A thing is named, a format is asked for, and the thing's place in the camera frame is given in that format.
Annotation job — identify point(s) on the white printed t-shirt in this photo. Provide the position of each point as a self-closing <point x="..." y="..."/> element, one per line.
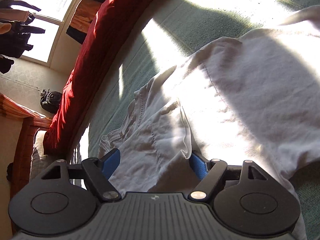
<point x="237" y="92"/>

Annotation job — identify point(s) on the orange striped curtain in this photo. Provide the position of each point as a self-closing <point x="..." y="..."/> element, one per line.
<point x="17" y="107"/>

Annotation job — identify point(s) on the black garment on rack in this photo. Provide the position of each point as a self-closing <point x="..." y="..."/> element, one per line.
<point x="76" y="34"/>

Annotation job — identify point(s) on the red duvet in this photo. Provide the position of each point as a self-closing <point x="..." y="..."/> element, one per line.
<point x="100" y="45"/>

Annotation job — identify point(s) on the pink hanging garment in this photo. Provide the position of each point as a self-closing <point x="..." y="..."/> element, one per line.
<point x="12" y="15"/>

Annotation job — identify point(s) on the wooden headboard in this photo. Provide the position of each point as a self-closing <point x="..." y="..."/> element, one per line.
<point x="22" y="150"/>

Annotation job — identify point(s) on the grey pillow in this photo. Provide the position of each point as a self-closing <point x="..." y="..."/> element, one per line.
<point x="41" y="155"/>

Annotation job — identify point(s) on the large black hanging garment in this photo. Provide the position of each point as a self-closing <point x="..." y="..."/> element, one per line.
<point x="17" y="40"/>

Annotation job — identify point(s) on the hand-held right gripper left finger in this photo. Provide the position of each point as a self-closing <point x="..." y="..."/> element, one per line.
<point x="113" y="162"/>

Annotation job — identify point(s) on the green plaid blanket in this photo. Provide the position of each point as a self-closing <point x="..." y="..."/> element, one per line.
<point x="200" y="25"/>

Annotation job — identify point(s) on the black backpack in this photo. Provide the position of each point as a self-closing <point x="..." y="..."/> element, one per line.
<point x="51" y="101"/>

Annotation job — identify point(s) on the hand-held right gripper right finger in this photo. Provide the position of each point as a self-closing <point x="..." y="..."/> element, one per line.
<point x="198" y="167"/>

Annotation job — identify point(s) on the orange hanging shirt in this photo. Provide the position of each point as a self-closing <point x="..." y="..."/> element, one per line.
<point x="83" y="16"/>

